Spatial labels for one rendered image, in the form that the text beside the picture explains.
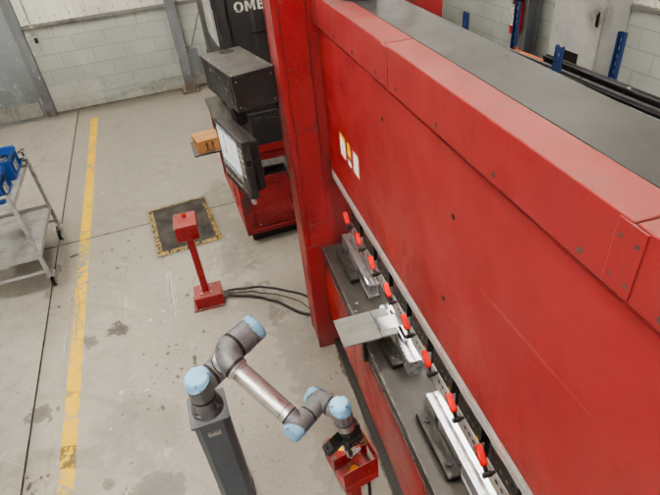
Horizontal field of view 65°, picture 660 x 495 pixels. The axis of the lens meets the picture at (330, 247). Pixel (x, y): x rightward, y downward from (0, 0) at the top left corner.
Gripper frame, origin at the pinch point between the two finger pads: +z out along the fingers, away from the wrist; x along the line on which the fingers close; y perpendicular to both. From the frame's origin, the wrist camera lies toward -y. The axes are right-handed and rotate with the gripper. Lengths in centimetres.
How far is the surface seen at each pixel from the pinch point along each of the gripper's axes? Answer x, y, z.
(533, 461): -63, 30, -66
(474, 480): -38, 32, -11
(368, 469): -4.8, 5.6, 9.1
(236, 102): 149, 30, -95
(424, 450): -15.0, 26.8, -1.4
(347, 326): 49, 29, -14
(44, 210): 398, -124, 41
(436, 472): -24.9, 25.2, -1.6
